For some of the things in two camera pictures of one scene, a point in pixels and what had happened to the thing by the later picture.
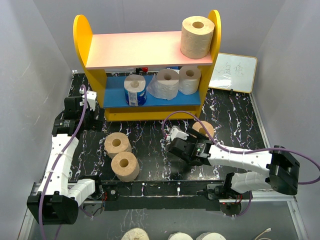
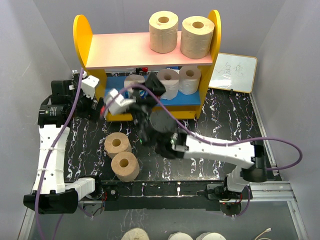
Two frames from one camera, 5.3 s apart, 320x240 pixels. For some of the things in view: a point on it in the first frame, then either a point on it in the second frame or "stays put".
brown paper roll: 198,126 to 163,31
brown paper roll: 117,142 stays put
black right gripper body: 192,140 to 142,109
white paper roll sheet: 164,84 stays put
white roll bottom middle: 179,235 stays put
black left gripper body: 91,123 to 84,109
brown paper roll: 196,35 stays put
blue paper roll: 135,90 stays put
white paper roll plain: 189,77 stays put
